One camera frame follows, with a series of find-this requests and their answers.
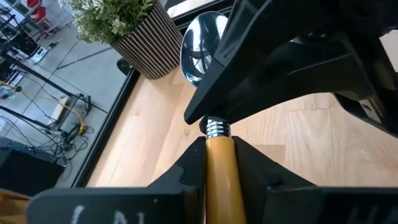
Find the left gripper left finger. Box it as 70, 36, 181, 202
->
27, 136, 208, 224

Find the white power strip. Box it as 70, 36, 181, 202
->
49, 95, 72, 125

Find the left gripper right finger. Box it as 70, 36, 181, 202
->
232, 136, 398, 224

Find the thick yellow cable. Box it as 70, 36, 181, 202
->
0, 80, 88, 135

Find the potted plant in ribbed pot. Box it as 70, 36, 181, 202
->
58, 0, 184, 80

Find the black floor box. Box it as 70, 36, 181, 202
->
0, 136, 67, 197

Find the spoon with yellow handle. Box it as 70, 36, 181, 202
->
179, 11, 248, 224

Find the red chair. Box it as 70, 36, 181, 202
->
26, 0, 60, 32

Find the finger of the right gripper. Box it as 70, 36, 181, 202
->
198, 115, 208, 135
183, 0, 374, 125

